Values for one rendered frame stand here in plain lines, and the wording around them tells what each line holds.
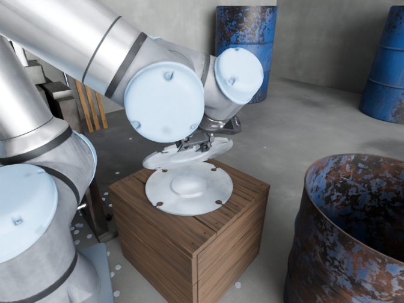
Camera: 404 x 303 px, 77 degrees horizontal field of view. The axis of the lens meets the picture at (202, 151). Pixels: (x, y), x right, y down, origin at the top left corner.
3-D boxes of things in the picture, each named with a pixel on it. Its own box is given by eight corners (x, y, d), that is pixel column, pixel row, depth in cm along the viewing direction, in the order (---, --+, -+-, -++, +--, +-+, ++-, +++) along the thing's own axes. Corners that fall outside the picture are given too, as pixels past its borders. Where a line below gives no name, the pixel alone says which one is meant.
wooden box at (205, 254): (259, 253, 103) (270, 184, 86) (194, 329, 79) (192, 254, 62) (189, 207, 127) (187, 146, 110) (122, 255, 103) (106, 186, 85)
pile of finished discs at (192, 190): (249, 183, 87) (249, 181, 86) (189, 232, 68) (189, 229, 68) (189, 154, 104) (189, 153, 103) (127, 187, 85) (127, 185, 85)
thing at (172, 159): (245, 146, 87) (244, 144, 88) (207, 133, 62) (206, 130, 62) (177, 171, 100) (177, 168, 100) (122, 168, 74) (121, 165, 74)
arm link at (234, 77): (217, 33, 36) (270, 53, 38) (195, 77, 46) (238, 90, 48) (210, 80, 34) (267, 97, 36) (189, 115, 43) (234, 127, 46)
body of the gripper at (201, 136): (168, 124, 60) (179, 99, 49) (201, 118, 63) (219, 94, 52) (177, 154, 58) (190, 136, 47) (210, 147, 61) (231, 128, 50)
